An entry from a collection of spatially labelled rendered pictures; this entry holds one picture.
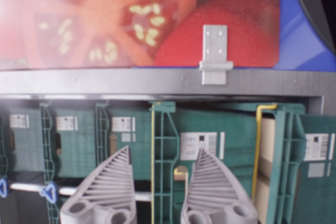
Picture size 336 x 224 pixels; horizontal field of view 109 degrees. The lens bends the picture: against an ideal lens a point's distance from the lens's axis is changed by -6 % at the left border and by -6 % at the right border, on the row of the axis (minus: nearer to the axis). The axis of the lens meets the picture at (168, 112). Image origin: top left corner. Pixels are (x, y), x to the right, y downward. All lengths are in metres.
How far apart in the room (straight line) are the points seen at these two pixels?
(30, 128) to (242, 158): 0.92
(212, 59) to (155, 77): 0.18
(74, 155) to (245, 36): 0.83
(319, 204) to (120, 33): 0.71
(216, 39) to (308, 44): 0.29
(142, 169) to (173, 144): 0.39
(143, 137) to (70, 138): 0.34
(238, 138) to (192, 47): 0.28
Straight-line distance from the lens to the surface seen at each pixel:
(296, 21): 0.60
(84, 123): 0.71
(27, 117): 0.93
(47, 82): 0.58
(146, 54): 0.43
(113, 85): 0.44
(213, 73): 0.41
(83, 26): 0.54
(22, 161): 1.01
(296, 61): 0.56
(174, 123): 0.29
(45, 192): 0.89
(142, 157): 0.64
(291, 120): 0.36
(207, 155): 0.17
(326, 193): 0.53
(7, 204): 1.42
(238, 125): 0.34
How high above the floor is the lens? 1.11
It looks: 3 degrees up
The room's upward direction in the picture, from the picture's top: 89 degrees counter-clockwise
